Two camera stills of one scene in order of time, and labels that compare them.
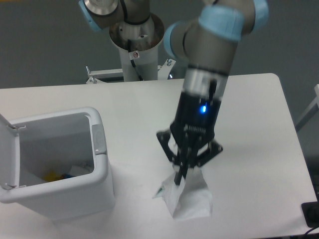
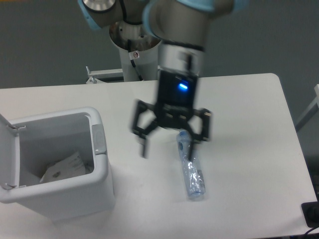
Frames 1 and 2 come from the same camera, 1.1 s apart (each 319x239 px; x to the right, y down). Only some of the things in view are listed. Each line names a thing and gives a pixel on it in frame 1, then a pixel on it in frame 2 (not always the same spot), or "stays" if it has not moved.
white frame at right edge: [313, 104] stays
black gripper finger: [177, 160] to [144, 120]
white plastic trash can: [58, 162] stays
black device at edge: [311, 211] stays
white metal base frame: [164, 70] stays
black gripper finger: [205, 154] to [198, 123]
